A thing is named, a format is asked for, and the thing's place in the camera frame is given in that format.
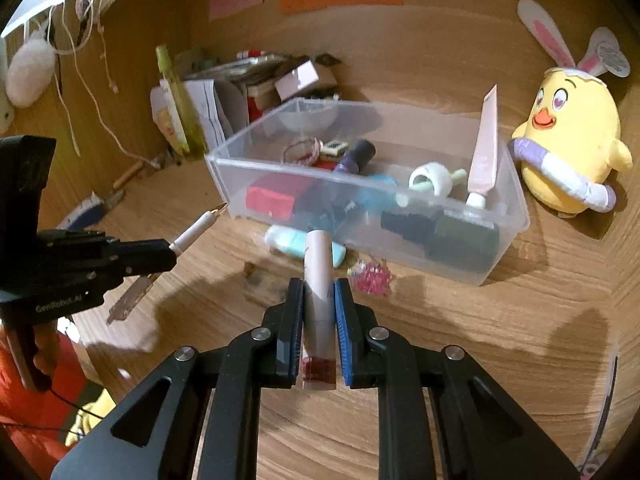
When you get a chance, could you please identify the pink bead bracelet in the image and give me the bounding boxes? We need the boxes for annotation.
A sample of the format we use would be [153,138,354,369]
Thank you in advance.
[347,259,393,297]

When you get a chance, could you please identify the black purple cosmetic tube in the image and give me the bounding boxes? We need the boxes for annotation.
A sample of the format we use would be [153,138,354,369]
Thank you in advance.
[332,139,377,175]

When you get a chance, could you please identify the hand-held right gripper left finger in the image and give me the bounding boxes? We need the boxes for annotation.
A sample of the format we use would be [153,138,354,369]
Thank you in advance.
[50,277,307,480]

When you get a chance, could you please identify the cluttered paper stack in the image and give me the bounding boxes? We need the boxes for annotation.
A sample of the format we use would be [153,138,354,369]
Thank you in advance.
[185,50,341,111]

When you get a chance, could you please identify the white tape roll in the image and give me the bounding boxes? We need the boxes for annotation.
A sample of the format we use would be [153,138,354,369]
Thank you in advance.
[407,161,453,197]

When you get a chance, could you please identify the white cord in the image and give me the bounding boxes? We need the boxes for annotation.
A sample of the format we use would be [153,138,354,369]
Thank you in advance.
[47,0,166,171]

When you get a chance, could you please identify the brown nail file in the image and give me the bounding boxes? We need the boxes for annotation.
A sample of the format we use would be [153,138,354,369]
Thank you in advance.
[106,274,156,325]

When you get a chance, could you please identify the white paper sheet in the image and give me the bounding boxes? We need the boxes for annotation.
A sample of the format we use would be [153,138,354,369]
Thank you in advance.
[185,77,236,153]

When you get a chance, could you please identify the red box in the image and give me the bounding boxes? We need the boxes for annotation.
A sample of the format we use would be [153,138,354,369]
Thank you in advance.
[245,174,313,220]

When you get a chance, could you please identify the white fluffy pompom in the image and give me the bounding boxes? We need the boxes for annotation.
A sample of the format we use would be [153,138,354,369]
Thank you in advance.
[6,37,57,108]

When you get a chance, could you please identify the clear plastic storage box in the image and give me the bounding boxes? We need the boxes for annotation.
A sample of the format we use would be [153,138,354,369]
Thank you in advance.
[205,97,531,288]

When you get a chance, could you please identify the wooden handle tool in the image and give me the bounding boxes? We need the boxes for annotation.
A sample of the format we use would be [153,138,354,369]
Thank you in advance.
[112,160,166,188]

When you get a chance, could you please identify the white pen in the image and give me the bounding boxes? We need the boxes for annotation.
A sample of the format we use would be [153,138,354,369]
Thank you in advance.
[167,201,228,255]

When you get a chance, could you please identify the yellow chick plush toy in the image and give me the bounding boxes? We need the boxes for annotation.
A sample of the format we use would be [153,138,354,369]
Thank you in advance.
[510,0,633,218]

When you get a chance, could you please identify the red bracelet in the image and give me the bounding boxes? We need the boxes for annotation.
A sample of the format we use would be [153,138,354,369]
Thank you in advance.
[282,137,321,166]

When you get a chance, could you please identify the dark green bottle black cap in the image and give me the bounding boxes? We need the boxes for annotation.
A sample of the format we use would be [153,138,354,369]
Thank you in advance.
[380,209,501,273]

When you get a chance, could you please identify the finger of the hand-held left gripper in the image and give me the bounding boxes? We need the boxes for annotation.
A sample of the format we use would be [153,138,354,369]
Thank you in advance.
[100,254,178,279]
[102,239,173,257]

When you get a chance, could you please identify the white bowl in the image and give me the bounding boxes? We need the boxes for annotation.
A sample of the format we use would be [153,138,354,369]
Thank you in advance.
[277,105,338,133]

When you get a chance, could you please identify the small white cardboard box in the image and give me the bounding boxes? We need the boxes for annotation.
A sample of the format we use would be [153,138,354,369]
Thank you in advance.
[274,59,337,102]

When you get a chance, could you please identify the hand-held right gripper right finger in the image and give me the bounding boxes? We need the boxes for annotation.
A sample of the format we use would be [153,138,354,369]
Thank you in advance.
[334,277,581,480]

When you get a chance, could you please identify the yellow soft item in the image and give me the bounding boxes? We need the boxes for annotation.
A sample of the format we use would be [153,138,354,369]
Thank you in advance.
[65,387,118,448]

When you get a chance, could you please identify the pink cosmetic tube red label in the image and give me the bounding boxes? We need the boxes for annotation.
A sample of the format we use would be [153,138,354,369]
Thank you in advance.
[300,229,337,392]

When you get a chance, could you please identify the person's left hand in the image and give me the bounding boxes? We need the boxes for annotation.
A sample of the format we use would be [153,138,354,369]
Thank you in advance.
[30,317,71,386]

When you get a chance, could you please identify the yellow packet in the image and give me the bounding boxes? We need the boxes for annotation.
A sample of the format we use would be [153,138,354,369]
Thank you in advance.
[150,85,188,156]

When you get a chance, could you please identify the pink squeeze tube white cap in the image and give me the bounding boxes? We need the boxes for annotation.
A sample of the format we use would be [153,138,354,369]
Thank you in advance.
[464,84,500,208]

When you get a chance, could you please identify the teal round container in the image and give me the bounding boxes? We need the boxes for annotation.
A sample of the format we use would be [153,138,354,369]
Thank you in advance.
[350,174,401,211]

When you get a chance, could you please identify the blue white small brush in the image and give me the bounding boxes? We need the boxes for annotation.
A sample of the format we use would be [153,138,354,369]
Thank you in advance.
[55,192,106,231]

